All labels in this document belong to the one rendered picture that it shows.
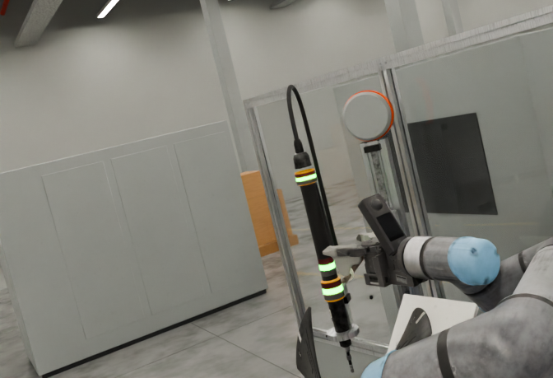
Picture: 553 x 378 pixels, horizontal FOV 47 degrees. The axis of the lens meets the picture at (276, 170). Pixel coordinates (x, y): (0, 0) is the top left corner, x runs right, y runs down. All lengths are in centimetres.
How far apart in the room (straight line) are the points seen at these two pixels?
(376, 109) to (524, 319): 131
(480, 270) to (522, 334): 32
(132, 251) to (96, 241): 38
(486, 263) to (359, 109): 103
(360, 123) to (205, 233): 522
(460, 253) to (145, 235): 597
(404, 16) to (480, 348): 686
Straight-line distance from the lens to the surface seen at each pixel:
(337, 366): 284
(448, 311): 178
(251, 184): 948
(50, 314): 678
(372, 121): 200
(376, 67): 213
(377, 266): 121
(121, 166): 682
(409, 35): 749
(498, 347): 74
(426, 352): 77
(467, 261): 105
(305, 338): 175
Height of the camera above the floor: 194
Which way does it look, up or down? 5 degrees down
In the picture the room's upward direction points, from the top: 14 degrees counter-clockwise
